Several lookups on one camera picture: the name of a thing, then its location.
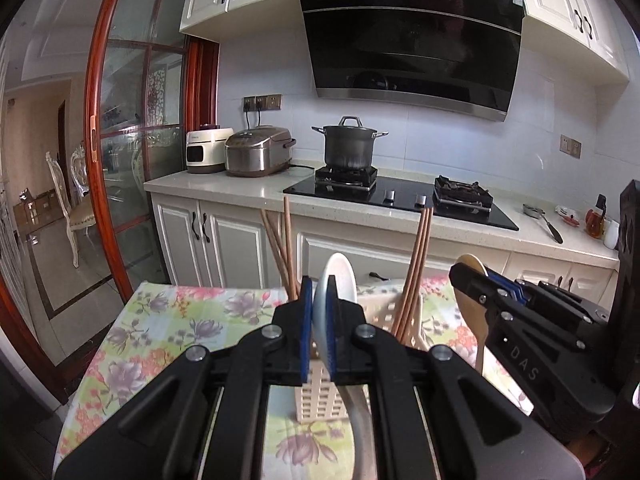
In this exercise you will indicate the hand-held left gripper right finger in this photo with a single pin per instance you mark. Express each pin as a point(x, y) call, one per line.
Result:
point(347, 340)

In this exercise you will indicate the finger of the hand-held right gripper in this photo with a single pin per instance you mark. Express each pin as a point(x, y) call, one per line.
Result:
point(525, 360)
point(560, 300)

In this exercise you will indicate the white cup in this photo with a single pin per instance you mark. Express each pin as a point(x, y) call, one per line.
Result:
point(611, 235)

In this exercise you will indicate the red framed glass sliding door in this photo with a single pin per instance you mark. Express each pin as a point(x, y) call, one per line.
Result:
point(95, 160)

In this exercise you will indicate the cream carved dining chair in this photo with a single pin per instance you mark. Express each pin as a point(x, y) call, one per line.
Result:
point(80, 165)
point(80, 215)

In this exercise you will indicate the silver rice cooker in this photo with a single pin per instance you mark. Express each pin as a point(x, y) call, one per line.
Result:
point(255, 152)

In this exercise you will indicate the cardboard box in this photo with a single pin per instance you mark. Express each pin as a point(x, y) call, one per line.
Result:
point(35, 205)

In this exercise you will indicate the black glass gas stove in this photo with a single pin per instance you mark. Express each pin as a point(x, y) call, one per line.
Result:
point(400, 195)

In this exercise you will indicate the white base kitchen cabinets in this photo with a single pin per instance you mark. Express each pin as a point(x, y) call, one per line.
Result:
point(230, 240)

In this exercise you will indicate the gold wall outlet strip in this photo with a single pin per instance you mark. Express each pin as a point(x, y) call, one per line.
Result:
point(272, 102)

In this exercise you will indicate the amber oil bottle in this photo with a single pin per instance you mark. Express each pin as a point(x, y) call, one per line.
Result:
point(595, 225)

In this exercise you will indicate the steel stock pot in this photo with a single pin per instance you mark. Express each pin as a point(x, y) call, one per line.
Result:
point(350, 147)

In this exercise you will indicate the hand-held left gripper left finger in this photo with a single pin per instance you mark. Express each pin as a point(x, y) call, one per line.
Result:
point(306, 330)

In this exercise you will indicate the light wooden spoon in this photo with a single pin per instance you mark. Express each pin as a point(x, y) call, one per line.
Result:
point(475, 330)

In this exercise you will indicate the floral tablecloth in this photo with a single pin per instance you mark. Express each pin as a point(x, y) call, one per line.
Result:
point(160, 330)

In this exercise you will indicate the cream perforated utensil holder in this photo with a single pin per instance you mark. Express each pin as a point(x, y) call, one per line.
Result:
point(380, 310)

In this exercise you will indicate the white electric cooker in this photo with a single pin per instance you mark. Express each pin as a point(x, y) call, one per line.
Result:
point(205, 150)

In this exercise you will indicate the black range hood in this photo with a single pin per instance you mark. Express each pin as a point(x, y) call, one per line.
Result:
point(400, 35)

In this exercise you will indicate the white ceramic spoon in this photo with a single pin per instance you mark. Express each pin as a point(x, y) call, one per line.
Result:
point(332, 285)

